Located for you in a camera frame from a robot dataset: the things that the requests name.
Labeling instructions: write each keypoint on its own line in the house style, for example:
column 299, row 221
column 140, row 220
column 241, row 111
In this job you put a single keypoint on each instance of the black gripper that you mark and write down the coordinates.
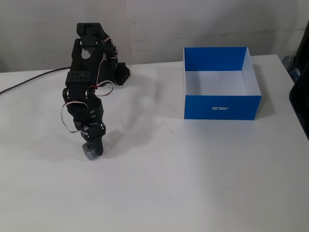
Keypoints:
column 94, row 133

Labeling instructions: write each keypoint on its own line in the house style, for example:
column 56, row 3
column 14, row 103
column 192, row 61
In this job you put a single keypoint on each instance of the gray block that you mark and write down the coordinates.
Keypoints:
column 88, row 154

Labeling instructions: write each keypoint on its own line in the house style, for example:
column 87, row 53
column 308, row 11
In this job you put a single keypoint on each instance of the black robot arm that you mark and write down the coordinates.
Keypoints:
column 79, row 77

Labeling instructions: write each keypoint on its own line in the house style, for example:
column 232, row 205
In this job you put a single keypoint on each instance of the blue and white cardboard box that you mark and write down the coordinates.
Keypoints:
column 217, row 108

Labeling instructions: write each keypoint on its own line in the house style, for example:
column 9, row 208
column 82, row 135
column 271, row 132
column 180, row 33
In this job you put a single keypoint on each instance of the black clamp knob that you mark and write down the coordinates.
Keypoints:
column 123, row 73

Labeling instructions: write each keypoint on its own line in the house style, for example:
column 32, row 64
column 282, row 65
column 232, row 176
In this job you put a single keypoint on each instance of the gray blue plastic object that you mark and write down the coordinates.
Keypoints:
column 289, row 62

